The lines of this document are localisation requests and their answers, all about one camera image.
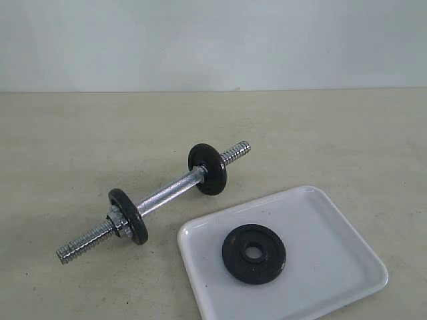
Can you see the chrome threaded dumbbell bar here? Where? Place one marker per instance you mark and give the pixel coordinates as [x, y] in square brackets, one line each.
[147, 205]

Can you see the black weight plate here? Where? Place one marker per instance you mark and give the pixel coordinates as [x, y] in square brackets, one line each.
[206, 156]
[254, 254]
[120, 199]

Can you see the white rectangular plastic tray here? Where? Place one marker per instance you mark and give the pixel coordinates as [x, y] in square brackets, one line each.
[328, 264]

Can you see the chrome hex collar nut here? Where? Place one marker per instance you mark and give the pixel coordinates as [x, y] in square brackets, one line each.
[120, 224]

